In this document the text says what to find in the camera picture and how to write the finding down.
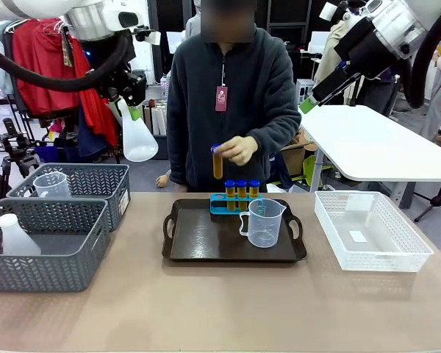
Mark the white table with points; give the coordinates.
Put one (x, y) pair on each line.
(371, 147)

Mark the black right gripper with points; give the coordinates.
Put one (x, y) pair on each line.
(365, 48)

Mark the white perforated plastic basket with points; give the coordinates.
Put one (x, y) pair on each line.
(389, 257)

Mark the mannequin hand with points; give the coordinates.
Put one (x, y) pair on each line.
(162, 181)

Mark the blue tube rack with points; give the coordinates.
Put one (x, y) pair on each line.
(218, 207)

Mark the grey plastic basket with label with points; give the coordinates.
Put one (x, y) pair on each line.
(95, 184)

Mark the person's left hand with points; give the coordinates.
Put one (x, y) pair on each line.
(242, 149)

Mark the maroon hang tag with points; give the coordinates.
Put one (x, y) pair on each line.
(222, 99)

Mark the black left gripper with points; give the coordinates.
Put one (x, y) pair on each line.
(126, 86)

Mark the clear plastic measuring beaker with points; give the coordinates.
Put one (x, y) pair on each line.
(262, 228)
(51, 185)

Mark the brown paper roll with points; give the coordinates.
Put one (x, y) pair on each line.
(147, 117)

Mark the person's left forearm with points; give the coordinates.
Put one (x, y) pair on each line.
(279, 125)

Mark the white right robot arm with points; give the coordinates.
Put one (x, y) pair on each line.
(393, 18)

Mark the green plastic object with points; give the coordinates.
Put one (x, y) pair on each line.
(310, 167)

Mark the black floor stand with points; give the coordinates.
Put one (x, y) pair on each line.
(435, 200)

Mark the beige coat on mannequin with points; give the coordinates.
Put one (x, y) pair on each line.
(332, 40)

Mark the white plastic flask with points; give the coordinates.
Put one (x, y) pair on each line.
(139, 143)
(13, 237)

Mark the person in dark fleece jacket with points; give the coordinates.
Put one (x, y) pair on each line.
(198, 128)

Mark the cardboard box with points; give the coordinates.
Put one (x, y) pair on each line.
(295, 150)

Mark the white sticker in basket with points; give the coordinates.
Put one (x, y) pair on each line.
(359, 237)

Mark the large grey plastic basket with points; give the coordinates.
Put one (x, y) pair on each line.
(40, 272)

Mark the white paper roll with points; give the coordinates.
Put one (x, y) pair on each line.
(155, 121)

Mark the grey storage bin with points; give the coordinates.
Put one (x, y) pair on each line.
(161, 147)

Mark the grey hoodie mannequin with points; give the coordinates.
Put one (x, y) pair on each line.
(193, 25)

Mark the dark brown plastic tray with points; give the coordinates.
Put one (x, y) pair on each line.
(206, 239)

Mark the red hanging garment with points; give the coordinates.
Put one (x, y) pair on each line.
(99, 121)
(44, 66)

